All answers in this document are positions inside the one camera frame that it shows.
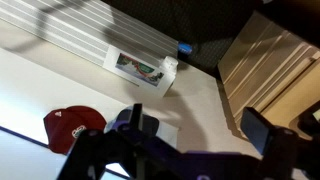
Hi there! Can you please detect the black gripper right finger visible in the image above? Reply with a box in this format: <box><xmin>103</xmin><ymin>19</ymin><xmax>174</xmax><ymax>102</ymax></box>
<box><xmin>239</xmin><ymin>106</ymin><xmax>278</xmax><ymax>157</ymax></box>

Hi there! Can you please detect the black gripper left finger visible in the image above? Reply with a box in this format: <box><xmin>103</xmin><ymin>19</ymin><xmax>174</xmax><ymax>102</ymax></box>
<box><xmin>128</xmin><ymin>103</ymin><xmax>145</xmax><ymax>134</ymax></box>

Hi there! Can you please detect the white window sill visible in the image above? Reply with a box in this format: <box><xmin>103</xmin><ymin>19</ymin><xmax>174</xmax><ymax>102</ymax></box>
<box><xmin>0</xmin><ymin>46</ymin><xmax>180</xmax><ymax>149</ymax></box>

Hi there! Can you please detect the navy baseball cap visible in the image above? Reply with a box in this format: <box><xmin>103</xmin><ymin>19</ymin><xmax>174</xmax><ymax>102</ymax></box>
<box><xmin>104</xmin><ymin>105</ymin><xmax>160</xmax><ymax>138</ymax></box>

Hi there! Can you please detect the white box with picture print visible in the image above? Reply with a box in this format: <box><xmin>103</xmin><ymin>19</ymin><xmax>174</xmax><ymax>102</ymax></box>
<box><xmin>102</xmin><ymin>44</ymin><xmax>177</xmax><ymax>98</ymax></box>

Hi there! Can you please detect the white radiator valve knob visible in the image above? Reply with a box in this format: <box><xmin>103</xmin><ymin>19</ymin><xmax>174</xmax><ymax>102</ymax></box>
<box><xmin>159</xmin><ymin>55</ymin><xmax>179</xmax><ymax>76</ymax></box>

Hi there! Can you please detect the wooden drawer cabinet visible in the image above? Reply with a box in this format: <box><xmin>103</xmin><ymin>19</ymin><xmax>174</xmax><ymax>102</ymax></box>
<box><xmin>217</xmin><ymin>11</ymin><xmax>320</xmax><ymax>141</ymax></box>

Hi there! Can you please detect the red baseball cap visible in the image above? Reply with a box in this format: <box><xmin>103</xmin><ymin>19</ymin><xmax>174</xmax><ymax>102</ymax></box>
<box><xmin>43</xmin><ymin>105</ymin><xmax>108</xmax><ymax>155</ymax></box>

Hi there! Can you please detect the small blue object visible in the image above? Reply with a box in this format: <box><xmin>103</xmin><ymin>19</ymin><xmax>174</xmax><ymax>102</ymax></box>
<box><xmin>177</xmin><ymin>41</ymin><xmax>194</xmax><ymax>55</ymax></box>

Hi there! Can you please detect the white slatted radiator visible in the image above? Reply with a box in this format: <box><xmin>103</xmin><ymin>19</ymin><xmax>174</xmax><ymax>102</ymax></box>
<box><xmin>0</xmin><ymin>0</ymin><xmax>179</xmax><ymax>68</ymax></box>

